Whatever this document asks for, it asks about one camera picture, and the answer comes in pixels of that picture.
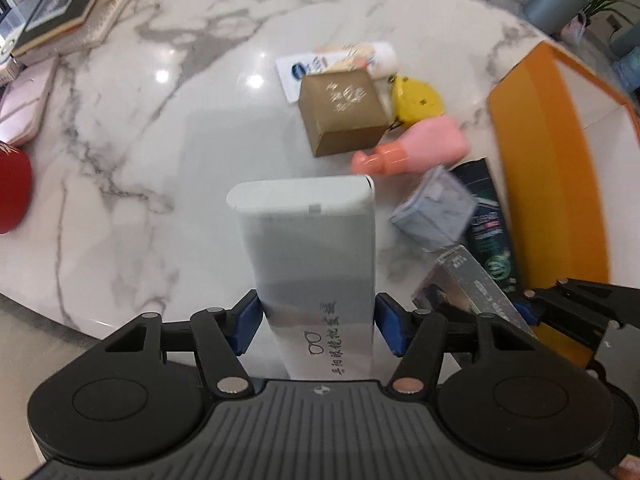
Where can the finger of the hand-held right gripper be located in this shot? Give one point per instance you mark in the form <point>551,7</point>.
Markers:
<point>565,310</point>

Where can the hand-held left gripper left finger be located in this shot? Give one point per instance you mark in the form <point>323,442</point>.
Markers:
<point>247,321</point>

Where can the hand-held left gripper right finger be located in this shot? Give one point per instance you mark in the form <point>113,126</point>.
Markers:
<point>388,323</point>

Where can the grey printed box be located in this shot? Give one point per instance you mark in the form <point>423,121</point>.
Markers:
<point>465,280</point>

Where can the white glasses case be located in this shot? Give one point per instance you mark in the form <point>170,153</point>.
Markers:
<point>310,250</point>

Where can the orange storage box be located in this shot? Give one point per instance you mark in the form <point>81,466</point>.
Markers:
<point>545,160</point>

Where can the pink plastic bottle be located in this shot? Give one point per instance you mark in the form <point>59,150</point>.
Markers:
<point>425,145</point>

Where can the gold cardboard box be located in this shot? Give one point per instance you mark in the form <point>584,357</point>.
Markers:
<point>345,110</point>

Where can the dark toothpaste box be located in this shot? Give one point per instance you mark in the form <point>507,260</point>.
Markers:
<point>487,230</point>

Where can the pale blue small box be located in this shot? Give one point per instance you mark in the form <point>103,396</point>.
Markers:
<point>435,210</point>

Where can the yellow round case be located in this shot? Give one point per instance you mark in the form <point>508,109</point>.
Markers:
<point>417,100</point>

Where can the white printed tube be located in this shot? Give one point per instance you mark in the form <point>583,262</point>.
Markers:
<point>320,62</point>

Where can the red round object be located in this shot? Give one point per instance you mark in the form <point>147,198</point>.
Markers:
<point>12,190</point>

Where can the grey trash bin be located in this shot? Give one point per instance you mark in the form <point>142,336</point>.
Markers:
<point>555,0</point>

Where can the pink flat case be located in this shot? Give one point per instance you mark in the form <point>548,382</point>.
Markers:
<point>25,100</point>

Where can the beige book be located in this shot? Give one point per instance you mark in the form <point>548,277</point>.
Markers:
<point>117,0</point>

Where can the dark cover book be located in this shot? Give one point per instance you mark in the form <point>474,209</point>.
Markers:
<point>55,5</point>

